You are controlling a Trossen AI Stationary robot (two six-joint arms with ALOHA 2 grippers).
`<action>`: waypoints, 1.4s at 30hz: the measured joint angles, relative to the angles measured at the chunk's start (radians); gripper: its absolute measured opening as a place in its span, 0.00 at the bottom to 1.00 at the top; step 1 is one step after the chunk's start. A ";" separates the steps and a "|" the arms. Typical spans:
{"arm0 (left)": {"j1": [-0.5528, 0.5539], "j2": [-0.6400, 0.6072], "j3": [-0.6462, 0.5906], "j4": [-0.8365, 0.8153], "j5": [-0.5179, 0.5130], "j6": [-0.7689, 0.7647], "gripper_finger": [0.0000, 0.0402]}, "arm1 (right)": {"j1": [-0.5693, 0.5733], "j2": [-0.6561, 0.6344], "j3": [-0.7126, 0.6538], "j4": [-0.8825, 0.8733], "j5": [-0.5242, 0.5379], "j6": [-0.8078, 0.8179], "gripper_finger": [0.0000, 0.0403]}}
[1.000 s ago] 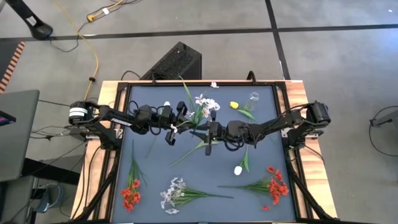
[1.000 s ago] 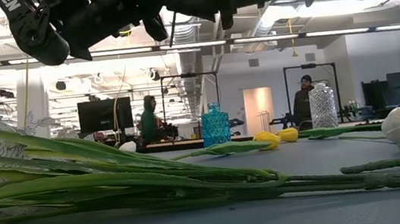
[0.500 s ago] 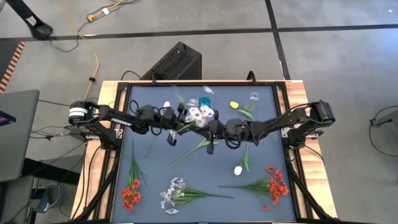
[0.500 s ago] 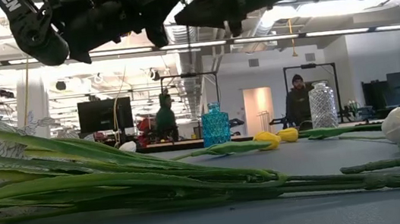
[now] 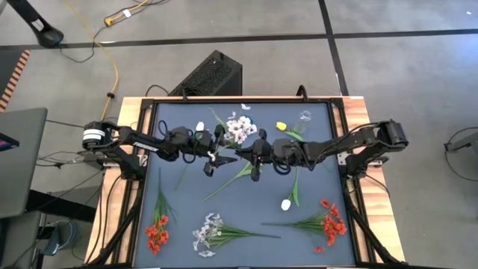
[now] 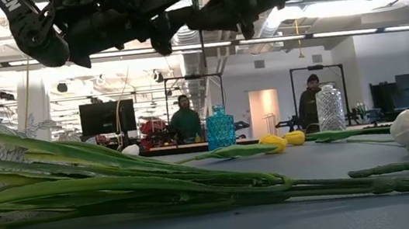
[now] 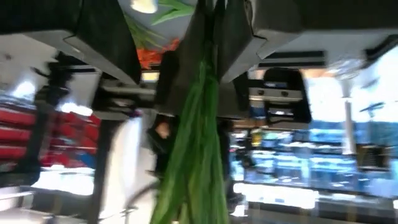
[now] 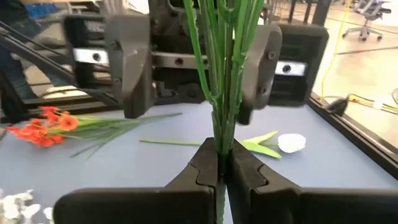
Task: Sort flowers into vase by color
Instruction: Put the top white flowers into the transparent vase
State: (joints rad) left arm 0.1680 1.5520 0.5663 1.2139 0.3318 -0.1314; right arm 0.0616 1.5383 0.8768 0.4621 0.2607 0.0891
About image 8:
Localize black cable plug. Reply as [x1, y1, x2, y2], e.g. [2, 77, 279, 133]
[325, 95, 351, 118]

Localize yellow cable bundle white tag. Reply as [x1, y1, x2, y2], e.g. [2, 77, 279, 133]
[348, 92, 398, 114]

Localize grey office chair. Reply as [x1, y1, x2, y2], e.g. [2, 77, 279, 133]
[341, 0, 392, 42]

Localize orange flower bunch grassy stems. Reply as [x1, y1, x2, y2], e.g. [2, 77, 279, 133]
[6, 105, 183, 158]

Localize white artificial tulip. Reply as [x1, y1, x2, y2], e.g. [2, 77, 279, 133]
[139, 130, 307, 159]

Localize black aluminium table frame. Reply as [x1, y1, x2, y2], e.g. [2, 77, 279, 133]
[0, 24, 398, 181]

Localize person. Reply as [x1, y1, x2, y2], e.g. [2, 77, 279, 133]
[0, 0, 43, 100]

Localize white flower bunch green stems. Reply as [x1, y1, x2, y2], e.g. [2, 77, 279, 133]
[0, 188, 54, 224]
[182, 0, 266, 224]

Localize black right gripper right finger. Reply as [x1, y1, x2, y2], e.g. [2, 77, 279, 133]
[226, 139, 398, 224]

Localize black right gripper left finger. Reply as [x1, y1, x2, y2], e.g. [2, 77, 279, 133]
[52, 138, 218, 224]

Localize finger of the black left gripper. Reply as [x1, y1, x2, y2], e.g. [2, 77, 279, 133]
[105, 14, 155, 119]
[238, 24, 283, 125]

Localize yellow extension cable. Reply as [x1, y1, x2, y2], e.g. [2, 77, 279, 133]
[320, 0, 354, 100]

